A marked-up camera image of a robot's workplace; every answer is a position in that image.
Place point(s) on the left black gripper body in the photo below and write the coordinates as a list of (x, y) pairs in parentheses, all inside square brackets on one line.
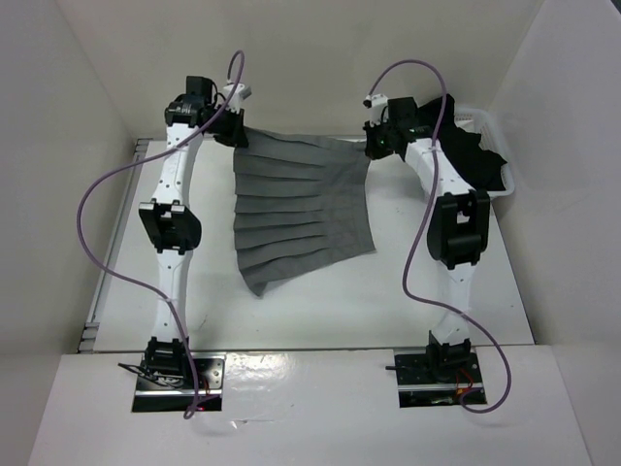
[(225, 126)]

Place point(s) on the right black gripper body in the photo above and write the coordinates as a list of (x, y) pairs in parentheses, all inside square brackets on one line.
[(379, 136)]

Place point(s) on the grey pleated skirt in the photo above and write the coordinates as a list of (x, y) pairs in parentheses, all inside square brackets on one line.
[(301, 205)]

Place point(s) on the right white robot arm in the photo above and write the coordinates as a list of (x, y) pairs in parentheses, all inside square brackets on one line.
[(455, 225)]

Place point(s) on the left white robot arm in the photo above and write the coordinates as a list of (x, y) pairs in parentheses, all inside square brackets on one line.
[(174, 231)]

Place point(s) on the white plastic basket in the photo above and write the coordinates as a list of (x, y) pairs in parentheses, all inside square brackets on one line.
[(497, 141)]

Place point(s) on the black skirt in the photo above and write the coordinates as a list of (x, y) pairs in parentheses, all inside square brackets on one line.
[(480, 168)]

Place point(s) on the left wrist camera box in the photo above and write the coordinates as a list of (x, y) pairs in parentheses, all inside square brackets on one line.
[(235, 95)]

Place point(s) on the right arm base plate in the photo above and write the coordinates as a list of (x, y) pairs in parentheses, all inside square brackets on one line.
[(420, 384)]

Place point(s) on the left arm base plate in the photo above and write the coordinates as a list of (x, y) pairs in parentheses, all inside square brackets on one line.
[(168, 390)]

